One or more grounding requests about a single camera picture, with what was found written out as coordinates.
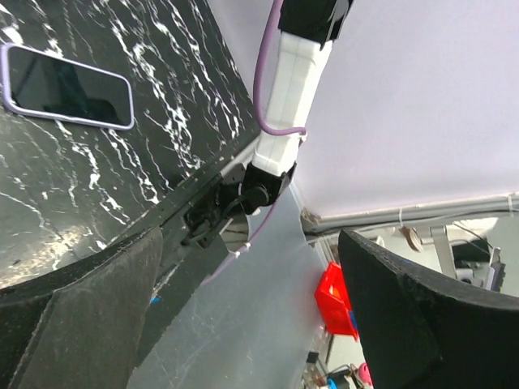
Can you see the red plastic bin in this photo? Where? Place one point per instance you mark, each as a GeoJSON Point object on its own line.
{"type": "Point", "coordinates": [333, 302]}

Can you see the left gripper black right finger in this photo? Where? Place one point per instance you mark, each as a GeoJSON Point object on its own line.
{"type": "Point", "coordinates": [421, 329]}

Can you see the phone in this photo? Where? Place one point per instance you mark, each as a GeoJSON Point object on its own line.
{"type": "Point", "coordinates": [40, 85]}

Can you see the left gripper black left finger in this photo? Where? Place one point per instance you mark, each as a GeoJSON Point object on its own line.
{"type": "Point", "coordinates": [79, 326]}

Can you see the aluminium frame rail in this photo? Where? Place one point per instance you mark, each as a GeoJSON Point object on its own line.
{"type": "Point", "coordinates": [442, 212]}

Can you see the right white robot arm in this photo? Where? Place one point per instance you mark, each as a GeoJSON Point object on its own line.
{"type": "Point", "coordinates": [294, 50]}

